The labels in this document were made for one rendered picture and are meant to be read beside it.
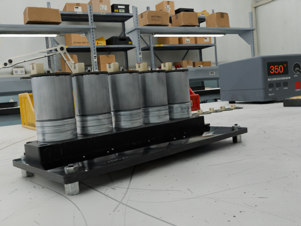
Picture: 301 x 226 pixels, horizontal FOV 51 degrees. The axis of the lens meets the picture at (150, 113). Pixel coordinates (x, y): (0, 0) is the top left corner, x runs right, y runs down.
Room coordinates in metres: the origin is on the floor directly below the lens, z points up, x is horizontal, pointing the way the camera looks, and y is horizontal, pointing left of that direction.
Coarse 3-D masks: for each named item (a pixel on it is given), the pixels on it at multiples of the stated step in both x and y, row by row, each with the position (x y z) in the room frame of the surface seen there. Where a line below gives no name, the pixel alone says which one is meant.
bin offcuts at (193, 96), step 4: (192, 92) 0.62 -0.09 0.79; (192, 96) 0.60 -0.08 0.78; (196, 96) 0.60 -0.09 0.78; (192, 100) 0.60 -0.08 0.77; (196, 100) 0.60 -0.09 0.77; (192, 104) 0.60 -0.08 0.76; (196, 104) 0.60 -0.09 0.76; (192, 108) 0.60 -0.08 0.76; (196, 108) 0.60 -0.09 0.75; (200, 108) 0.61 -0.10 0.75
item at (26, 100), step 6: (18, 96) 0.56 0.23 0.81; (24, 96) 0.52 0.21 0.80; (30, 96) 0.58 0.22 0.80; (24, 102) 0.53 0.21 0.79; (30, 102) 0.49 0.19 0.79; (24, 108) 0.54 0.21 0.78; (30, 108) 0.50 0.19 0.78; (24, 114) 0.54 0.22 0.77; (30, 114) 0.50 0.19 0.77; (24, 120) 0.55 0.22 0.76; (30, 120) 0.51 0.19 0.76; (24, 126) 0.54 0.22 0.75; (30, 126) 0.50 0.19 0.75
